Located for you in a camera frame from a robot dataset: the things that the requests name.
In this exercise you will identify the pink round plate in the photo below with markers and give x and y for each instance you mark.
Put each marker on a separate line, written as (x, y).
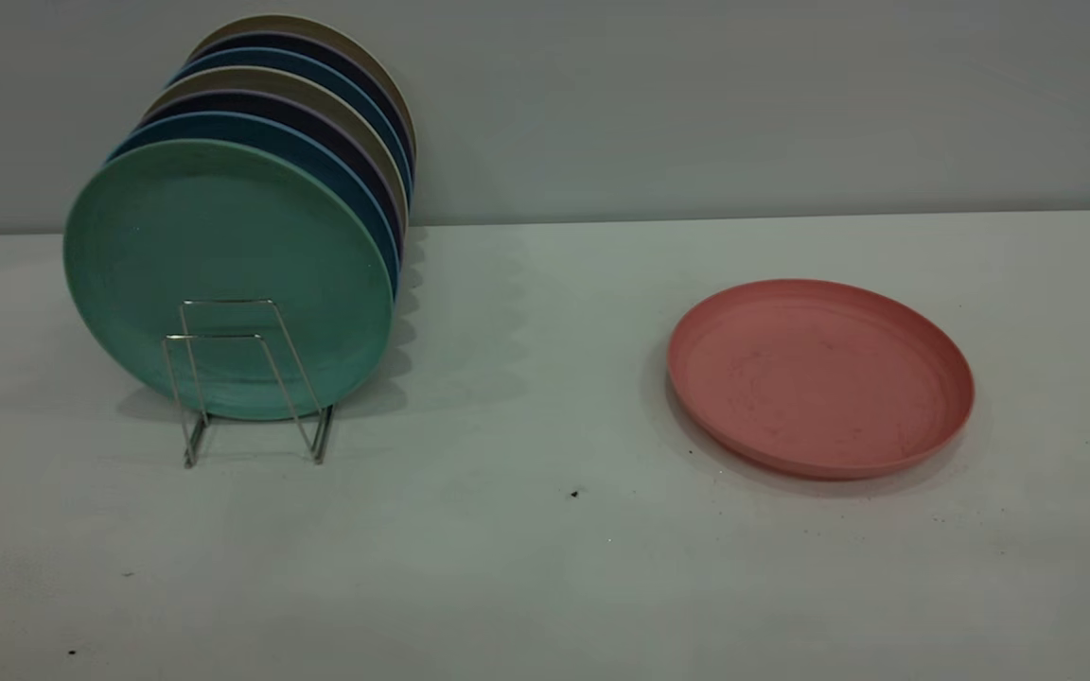
(819, 378)

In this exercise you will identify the dark purple round plate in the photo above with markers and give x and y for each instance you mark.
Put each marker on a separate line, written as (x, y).
(271, 105)
(291, 43)

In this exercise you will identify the beige round plate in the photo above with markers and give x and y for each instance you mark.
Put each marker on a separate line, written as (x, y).
(261, 78)
(291, 23)

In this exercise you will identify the green round plate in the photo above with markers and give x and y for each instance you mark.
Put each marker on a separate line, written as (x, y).
(223, 236)

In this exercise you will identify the blue round plate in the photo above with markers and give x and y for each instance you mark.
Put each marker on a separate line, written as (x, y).
(271, 59)
(252, 129)

